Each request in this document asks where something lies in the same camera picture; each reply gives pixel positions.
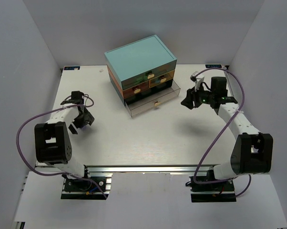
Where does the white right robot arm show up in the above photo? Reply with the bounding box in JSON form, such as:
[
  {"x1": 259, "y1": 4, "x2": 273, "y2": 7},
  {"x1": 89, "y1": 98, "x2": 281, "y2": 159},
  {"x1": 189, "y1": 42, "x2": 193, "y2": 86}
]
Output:
[{"x1": 181, "y1": 76, "x2": 273, "y2": 181}]

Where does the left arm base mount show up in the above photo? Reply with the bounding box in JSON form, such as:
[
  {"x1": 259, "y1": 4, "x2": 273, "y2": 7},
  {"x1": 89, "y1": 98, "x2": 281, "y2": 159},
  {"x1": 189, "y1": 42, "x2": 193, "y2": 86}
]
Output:
[{"x1": 61, "y1": 172, "x2": 112, "y2": 200}]

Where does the transparent wide bottom drawer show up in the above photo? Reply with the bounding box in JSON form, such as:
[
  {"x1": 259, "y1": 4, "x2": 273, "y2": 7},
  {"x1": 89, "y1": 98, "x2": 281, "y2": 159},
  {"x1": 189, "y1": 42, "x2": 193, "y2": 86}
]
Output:
[{"x1": 125, "y1": 81, "x2": 181, "y2": 117}]

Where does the right blue label sticker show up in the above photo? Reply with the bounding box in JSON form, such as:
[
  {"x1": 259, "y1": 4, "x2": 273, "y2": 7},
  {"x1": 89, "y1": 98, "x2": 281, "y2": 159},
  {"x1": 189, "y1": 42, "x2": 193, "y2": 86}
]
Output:
[{"x1": 205, "y1": 64, "x2": 222, "y2": 68}]

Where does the left blue label sticker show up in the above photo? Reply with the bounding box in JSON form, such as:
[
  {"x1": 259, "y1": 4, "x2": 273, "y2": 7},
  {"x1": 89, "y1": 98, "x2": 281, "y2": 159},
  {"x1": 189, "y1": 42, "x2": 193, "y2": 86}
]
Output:
[{"x1": 63, "y1": 66, "x2": 80, "y2": 71}]

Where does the teal drawer cabinet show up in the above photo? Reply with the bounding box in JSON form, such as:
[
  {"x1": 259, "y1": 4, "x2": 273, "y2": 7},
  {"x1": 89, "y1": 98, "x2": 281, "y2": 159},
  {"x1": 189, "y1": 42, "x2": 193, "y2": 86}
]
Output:
[{"x1": 104, "y1": 35, "x2": 177, "y2": 105}]

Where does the aluminium table rail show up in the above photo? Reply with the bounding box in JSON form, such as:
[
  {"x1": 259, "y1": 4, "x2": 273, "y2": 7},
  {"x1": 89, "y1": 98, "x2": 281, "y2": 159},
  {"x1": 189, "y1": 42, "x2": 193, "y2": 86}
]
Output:
[
  {"x1": 35, "y1": 164, "x2": 220, "y2": 174},
  {"x1": 225, "y1": 72, "x2": 237, "y2": 97}
]

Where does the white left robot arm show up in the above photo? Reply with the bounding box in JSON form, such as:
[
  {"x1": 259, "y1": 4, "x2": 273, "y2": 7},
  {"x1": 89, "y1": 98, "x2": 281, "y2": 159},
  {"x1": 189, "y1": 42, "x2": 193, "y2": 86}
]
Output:
[{"x1": 34, "y1": 91, "x2": 94, "y2": 178}]

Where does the aluminium table right rail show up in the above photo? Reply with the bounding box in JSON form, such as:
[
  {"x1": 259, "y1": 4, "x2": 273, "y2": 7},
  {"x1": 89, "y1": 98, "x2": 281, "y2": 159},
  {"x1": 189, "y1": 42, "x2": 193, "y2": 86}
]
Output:
[{"x1": 225, "y1": 72, "x2": 237, "y2": 97}]

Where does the aluminium table front rail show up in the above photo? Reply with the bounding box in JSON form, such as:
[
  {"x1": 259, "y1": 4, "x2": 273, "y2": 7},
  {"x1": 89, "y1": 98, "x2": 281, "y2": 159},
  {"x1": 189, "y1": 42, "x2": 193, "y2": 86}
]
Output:
[{"x1": 35, "y1": 164, "x2": 220, "y2": 174}]

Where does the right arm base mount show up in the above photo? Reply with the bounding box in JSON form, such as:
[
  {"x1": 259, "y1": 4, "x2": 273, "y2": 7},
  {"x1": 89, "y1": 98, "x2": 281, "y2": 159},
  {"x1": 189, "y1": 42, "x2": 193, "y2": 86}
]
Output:
[{"x1": 185, "y1": 177, "x2": 236, "y2": 203}]

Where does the blue label sticker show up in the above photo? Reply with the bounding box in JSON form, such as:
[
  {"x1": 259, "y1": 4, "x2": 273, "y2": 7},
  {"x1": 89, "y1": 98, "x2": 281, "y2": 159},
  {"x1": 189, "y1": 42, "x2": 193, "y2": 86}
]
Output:
[
  {"x1": 63, "y1": 66, "x2": 80, "y2": 71},
  {"x1": 205, "y1": 64, "x2": 222, "y2": 68}
]

